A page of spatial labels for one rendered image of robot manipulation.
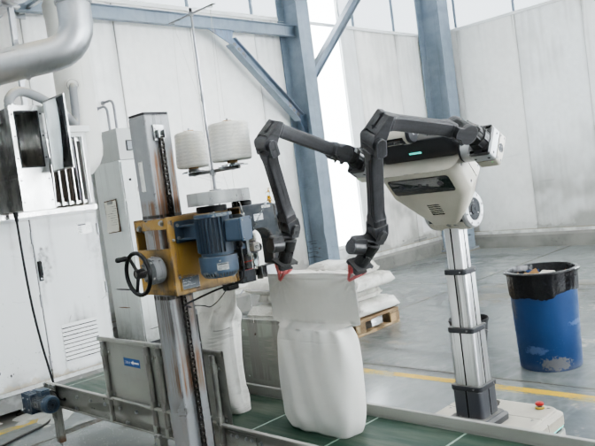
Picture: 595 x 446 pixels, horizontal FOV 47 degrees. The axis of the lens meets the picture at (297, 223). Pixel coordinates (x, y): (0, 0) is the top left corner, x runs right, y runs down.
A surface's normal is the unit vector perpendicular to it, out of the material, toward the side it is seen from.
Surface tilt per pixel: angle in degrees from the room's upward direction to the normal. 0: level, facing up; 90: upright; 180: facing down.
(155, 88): 90
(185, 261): 90
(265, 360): 90
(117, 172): 90
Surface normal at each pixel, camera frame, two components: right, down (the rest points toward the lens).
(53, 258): 0.71, -0.06
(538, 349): -0.55, 0.17
